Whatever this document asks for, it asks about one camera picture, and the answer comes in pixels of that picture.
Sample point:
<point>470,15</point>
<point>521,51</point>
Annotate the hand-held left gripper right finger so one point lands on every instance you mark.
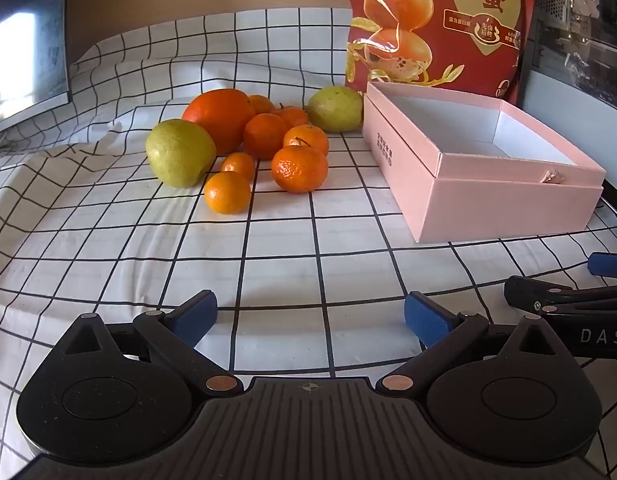
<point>428,317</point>

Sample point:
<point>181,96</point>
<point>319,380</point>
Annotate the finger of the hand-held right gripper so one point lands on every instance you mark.
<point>608,265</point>
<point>528,292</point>

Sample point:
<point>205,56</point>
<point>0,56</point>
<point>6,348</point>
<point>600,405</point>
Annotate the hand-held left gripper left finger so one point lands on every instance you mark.
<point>196,315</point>

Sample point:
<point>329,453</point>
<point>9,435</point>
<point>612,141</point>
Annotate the pink cardboard box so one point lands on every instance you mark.
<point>483,210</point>

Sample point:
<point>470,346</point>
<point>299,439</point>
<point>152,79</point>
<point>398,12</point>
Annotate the small mandarin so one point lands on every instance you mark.
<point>227,192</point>
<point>238,165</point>

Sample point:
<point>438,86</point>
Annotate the green pear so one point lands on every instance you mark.
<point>181,152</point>
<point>336,108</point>

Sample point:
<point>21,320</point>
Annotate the large orange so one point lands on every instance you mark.
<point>218,115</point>

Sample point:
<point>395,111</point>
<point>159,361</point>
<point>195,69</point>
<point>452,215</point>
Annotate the white black checked cloth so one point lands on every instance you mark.
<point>138,240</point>

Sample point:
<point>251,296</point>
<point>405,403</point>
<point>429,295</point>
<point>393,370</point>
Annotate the black computer case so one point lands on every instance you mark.
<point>578,35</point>

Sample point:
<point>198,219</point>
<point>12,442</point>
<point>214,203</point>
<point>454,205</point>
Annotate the red printed snack bag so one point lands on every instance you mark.
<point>468,60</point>

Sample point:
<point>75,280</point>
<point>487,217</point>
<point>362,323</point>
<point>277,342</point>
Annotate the dark flat screen monitor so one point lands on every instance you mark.
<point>23,35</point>

